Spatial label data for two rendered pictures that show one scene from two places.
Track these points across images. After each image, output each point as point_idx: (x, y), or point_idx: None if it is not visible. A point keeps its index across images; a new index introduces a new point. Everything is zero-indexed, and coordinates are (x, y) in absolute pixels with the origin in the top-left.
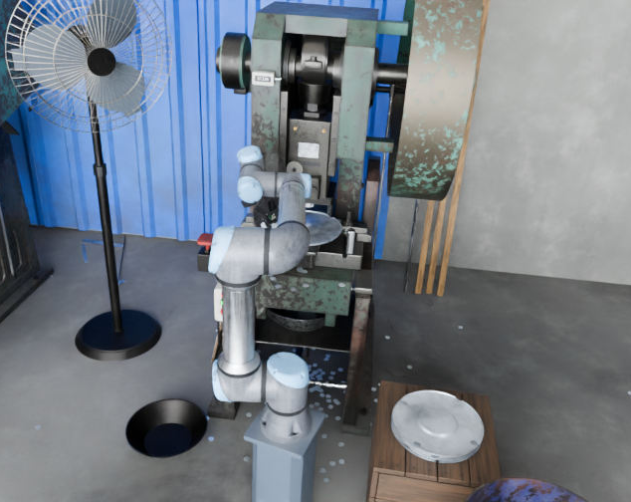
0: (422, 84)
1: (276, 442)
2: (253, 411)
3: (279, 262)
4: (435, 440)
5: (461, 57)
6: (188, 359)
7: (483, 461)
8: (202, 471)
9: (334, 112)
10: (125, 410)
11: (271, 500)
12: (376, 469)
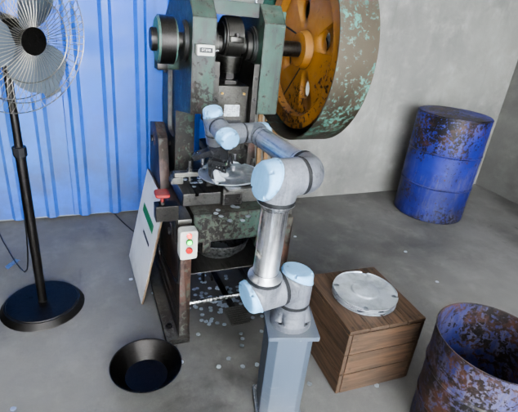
0: (349, 44)
1: (295, 334)
2: (199, 331)
3: (319, 181)
4: (373, 302)
5: (371, 24)
6: (120, 307)
7: (404, 306)
8: (191, 388)
9: (255, 77)
10: (92, 364)
11: (284, 384)
12: (352, 333)
